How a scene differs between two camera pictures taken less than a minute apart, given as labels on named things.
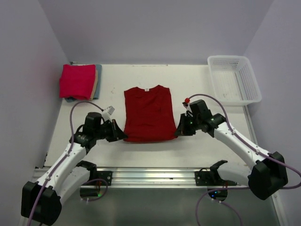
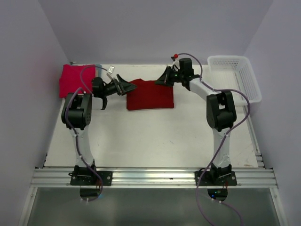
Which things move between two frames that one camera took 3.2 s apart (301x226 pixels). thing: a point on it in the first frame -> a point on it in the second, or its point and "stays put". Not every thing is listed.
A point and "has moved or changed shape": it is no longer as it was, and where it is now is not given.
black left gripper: x=117 y=133 -> x=122 y=86
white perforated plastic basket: x=233 y=82 stays put
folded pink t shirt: x=77 y=81 stays put
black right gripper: x=182 y=129 -> x=164 y=79
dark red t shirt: x=149 y=115 has moved or changed shape
